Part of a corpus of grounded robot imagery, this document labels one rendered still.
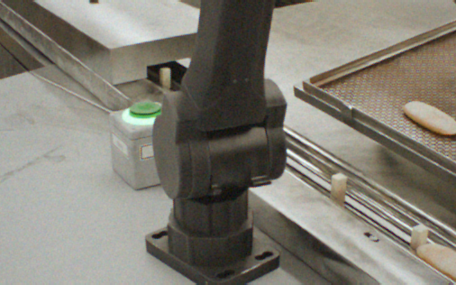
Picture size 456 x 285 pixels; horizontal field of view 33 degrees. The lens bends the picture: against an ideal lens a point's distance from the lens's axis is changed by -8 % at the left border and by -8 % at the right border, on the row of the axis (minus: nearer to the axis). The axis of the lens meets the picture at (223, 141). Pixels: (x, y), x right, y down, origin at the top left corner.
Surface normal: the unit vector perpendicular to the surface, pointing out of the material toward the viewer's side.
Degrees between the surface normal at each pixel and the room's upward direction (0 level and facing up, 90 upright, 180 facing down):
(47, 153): 0
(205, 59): 87
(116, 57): 90
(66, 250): 0
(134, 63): 90
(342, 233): 0
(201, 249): 90
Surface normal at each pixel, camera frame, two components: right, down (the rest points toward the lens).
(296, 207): 0.00, -0.92
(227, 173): 0.37, 0.51
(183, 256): -0.61, 0.32
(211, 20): -0.90, 0.19
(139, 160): 0.50, 0.34
